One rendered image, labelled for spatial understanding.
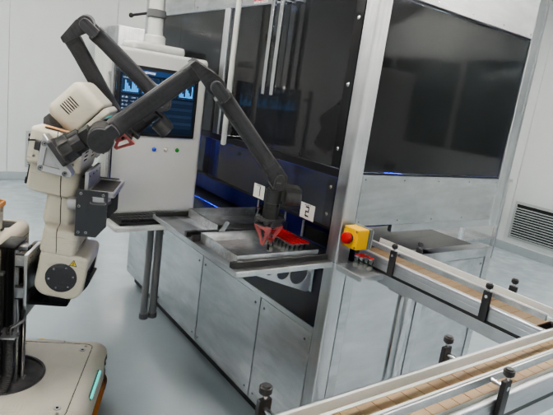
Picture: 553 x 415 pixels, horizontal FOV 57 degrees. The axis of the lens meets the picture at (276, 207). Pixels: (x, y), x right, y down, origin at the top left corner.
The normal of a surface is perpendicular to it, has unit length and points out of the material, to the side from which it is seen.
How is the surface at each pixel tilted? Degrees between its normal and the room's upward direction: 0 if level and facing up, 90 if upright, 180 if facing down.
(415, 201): 90
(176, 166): 90
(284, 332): 90
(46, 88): 90
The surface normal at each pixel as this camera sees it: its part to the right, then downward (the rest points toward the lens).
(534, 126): -0.81, 0.01
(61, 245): 0.15, 0.23
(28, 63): 0.57, 0.25
